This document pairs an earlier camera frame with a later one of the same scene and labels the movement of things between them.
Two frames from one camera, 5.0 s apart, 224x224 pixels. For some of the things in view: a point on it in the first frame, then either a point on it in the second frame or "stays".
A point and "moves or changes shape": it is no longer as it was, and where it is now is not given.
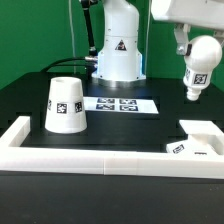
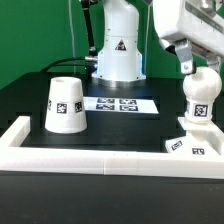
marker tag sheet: (121, 105) stays
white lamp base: (205, 137) stays
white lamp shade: (66, 113) stays
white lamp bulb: (201, 57) moves or changes shape
